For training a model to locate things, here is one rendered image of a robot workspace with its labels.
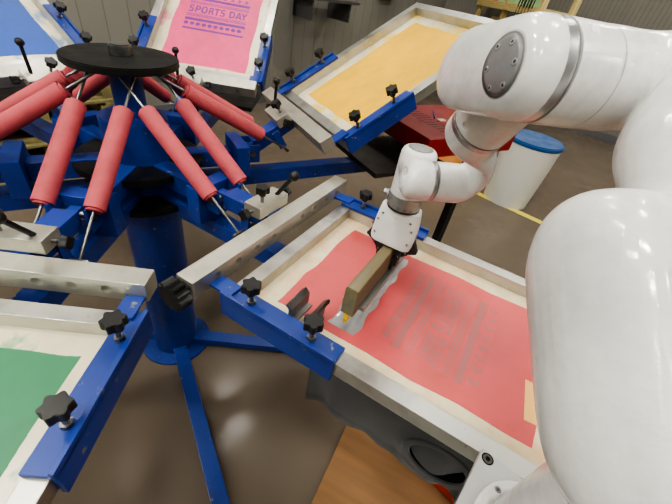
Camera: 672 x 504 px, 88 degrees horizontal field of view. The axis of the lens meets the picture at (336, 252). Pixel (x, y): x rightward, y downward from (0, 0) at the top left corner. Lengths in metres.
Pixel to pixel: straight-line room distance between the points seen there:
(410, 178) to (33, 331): 0.79
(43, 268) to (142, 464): 1.04
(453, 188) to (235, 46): 1.61
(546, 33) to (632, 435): 0.27
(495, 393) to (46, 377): 0.87
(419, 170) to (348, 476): 1.33
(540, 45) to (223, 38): 1.89
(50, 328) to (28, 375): 0.10
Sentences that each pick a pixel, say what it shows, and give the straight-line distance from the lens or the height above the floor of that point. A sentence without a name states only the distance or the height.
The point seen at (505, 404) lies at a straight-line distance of 0.87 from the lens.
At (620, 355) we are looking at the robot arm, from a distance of 0.24.
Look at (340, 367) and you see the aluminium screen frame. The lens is 0.73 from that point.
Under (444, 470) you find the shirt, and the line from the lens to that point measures 1.00.
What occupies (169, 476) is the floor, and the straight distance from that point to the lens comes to 1.72.
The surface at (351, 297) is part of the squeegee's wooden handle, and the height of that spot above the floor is 1.09.
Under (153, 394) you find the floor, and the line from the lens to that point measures 1.89.
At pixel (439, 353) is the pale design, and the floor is 0.96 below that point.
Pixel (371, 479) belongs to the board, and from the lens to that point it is 1.71.
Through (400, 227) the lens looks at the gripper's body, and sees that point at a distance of 0.79.
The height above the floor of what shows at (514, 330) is 0.96.
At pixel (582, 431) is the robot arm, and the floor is 1.42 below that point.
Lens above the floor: 1.59
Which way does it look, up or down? 38 degrees down
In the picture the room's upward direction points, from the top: 11 degrees clockwise
